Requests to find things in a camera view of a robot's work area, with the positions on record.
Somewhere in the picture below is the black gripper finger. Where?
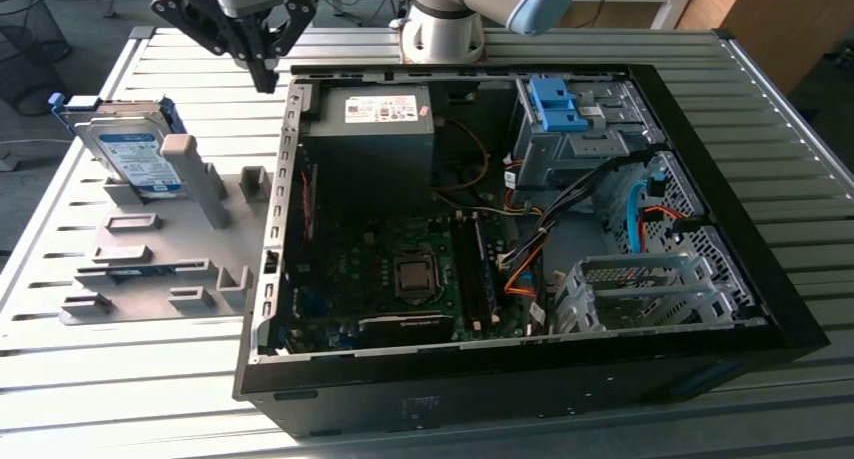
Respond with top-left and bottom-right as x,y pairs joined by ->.
263,0 -> 319,75
150,0 -> 277,94

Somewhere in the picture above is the hard disk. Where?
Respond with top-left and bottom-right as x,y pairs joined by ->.
47,92 -> 190,200

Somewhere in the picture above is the silver disk bay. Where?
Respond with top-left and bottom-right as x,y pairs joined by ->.
550,252 -> 742,335

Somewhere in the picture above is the grey power supply unit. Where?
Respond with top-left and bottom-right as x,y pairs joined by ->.
310,84 -> 440,200

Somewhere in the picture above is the blue plastic drive latch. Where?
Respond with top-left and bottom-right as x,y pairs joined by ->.
530,78 -> 590,133

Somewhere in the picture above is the grey parts rack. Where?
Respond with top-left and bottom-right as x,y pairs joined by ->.
58,133 -> 275,326

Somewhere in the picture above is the grey metal drive cage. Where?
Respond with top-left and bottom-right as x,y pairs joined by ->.
513,76 -> 669,190

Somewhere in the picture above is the green motherboard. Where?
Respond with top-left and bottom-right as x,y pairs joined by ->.
286,213 -> 536,353

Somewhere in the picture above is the white-legged wooden desk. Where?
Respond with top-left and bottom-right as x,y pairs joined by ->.
0,0 -> 709,30

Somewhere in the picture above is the silver CPU in socket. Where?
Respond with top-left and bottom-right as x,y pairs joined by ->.
398,262 -> 434,289

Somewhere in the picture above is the black RAM stick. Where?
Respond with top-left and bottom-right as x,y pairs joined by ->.
472,217 -> 502,325

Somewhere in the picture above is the black graphics card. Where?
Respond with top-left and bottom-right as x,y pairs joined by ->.
357,313 -> 456,348

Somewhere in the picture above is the wooden cabinet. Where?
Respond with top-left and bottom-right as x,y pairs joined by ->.
680,0 -> 854,95

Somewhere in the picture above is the black open PC case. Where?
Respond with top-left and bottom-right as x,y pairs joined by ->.
231,62 -> 832,439

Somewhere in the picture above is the black wire mesh basket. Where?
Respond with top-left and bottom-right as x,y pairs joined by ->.
0,0 -> 75,118

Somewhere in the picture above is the white floor cable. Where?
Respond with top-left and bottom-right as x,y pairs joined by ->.
0,137 -> 73,148

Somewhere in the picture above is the yellow wire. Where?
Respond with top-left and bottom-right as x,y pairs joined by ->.
437,121 -> 493,195

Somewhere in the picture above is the black cable bundle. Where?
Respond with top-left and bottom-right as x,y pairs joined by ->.
533,151 -> 653,235

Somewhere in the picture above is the blue wire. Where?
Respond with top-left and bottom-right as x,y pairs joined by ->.
626,176 -> 660,255

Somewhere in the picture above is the orange wire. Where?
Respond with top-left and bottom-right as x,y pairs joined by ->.
638,206 -> 689,253
504,263 -> 536,296

